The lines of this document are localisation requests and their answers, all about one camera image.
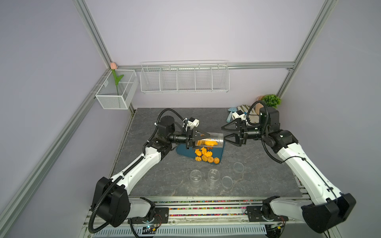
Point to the artificial pink tulip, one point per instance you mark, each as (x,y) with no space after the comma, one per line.
(117,78)

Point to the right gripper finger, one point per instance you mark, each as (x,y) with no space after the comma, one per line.
(234,139)
(233,126)

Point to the teal plastic tray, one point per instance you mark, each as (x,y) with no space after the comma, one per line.
(190,153)

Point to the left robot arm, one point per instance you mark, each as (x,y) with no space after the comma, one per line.
(111,203)

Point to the white mesh wall basket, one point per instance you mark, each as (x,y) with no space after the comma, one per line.
(107,93)

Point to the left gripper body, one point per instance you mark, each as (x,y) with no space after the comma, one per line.
(188,140)

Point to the potted green plant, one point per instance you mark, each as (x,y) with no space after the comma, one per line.
(271,100)

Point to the white wire wall shelf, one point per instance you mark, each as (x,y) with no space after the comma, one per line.
(185,76)

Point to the clear cookie jar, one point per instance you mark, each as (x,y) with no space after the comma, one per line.
(219,137)
(213,178)
(196,178)

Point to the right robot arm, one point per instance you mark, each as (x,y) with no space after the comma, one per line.
(327,206)

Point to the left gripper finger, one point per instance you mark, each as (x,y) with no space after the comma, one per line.
(201,143)
(200,134)

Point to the blue garden trowel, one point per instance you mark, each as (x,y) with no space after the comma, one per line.
(231,111)

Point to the beige gardening glove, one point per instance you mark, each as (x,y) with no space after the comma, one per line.
(252,115)

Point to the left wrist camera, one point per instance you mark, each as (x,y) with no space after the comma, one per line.
(190,124)

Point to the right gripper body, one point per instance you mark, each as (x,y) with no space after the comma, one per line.
(243,133)

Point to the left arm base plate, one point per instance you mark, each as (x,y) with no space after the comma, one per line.
(160,216)

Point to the batch orange cookies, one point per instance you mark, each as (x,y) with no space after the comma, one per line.
(212,143)
(207,156)

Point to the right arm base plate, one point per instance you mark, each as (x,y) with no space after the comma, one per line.
(260,214)

